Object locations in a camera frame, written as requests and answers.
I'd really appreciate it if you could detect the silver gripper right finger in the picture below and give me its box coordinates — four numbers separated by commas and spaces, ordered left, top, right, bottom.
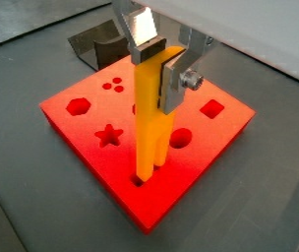
160, 25, 216, 114

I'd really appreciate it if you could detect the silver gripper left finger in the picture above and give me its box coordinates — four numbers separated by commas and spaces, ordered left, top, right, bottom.
113, 0, 168, 65

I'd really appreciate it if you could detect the yellow square-circle peg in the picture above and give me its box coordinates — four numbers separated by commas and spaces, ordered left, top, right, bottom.
134, 46, 185, 182

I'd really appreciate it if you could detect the red shape-sorter block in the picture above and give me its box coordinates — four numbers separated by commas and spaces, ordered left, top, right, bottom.
40, 58, 256, 233

